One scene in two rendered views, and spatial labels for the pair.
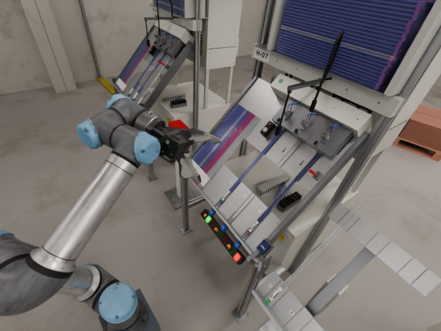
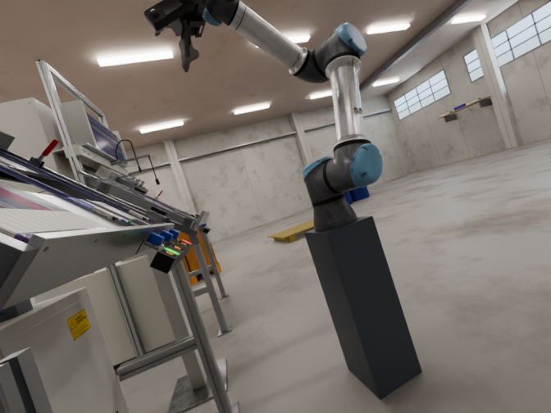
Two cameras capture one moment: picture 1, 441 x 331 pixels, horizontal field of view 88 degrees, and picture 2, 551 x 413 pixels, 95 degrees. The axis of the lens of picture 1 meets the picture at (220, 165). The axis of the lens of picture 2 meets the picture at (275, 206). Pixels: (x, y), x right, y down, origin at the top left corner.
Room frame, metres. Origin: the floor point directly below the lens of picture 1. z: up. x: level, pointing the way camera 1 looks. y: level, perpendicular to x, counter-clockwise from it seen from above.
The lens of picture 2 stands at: (1.16, 0.54, 0.69)
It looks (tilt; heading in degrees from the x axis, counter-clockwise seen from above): 1 degrees down; 207
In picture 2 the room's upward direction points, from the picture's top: 18 degrees counter-clockwise
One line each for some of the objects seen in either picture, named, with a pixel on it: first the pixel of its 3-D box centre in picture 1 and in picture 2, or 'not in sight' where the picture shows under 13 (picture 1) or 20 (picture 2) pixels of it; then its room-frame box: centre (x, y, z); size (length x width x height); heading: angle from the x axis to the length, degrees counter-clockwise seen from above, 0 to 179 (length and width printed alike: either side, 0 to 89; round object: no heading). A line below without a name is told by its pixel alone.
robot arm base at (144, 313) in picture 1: (126, 316); (331, 211); (0.28, 0.30, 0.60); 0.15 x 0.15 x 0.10
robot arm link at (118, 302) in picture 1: (119, 304); (322, 179); (0.29, 0.31, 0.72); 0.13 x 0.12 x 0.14; 64
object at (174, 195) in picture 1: (180, 165); not in sight; (1.46, 0.34, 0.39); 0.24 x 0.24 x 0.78; 39
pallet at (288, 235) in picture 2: not in sight; (306, 228); (-3.09, -1.15, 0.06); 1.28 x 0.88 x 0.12; 134
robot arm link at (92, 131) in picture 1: (105, 130); not in sight; (0.52, 0.32, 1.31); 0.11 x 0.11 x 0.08; 64
